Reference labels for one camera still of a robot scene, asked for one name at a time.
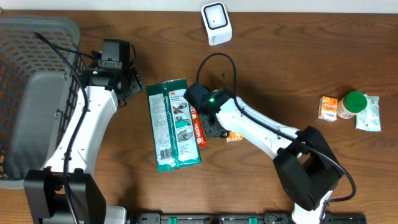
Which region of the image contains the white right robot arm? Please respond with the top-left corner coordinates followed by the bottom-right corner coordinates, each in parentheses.
top-left (184, 82), bottom-right (343, 223)

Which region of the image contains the red stick sachet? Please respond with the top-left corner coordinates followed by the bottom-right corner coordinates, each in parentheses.
top-left (190, 106), bottom-right (207, 147)

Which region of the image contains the green lid jar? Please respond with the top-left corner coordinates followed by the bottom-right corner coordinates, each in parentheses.
top-left (336, 91), bottom-right (368, 119)

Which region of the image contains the white barcode scanner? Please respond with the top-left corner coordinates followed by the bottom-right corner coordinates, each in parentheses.
top-left (201, 1), bottom-right (233, 46)

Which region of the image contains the mint green snack packet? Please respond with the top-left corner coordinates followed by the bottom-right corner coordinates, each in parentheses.
top-left (356, 94), bottom-right (382, 132)

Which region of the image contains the grey plastic basket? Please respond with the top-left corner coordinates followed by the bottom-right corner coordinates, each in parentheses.
top-left (1, 16), bottom-right (86, 190)

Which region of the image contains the green white package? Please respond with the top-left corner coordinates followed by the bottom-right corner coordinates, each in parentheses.
top-left (146, 78), bottom-right (201, 172)

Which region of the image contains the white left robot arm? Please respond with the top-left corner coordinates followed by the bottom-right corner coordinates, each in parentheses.
top-left (24, 39), bottom-right (144, 223)

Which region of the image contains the orange small box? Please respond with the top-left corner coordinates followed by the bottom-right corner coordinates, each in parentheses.
top-left (226, 131), bottom-right (243, 142)
top-left (318, 96), bottom-right (338, 122)

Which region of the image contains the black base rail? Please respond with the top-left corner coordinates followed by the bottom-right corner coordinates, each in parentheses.
top-left (126, 213), bottom-right (368, 224)

